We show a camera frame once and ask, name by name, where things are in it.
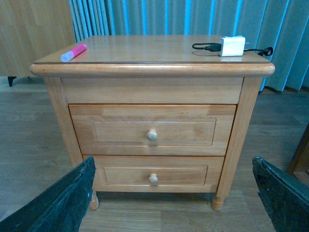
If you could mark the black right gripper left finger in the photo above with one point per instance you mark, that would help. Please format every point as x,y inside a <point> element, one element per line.
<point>60,208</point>

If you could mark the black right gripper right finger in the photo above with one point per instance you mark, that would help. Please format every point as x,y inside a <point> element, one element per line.
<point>285,199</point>

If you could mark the wooden drawer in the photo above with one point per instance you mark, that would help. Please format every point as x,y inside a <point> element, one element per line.
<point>152,130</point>
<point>157,174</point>

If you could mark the pink marker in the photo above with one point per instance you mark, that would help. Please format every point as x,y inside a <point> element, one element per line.
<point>66,57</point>

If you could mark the dark wooden furniture piece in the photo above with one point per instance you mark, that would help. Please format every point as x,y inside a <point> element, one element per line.
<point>299,165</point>

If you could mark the wooden nightstand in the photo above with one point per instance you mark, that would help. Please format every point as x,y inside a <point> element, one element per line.
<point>156,70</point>

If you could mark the white power adapter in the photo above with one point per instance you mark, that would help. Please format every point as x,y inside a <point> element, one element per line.
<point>232,46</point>

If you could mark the grey pleated curtain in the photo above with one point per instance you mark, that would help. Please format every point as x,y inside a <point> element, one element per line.
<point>281,24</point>

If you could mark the light wooden cabinet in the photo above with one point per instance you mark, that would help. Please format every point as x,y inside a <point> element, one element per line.
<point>31,30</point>

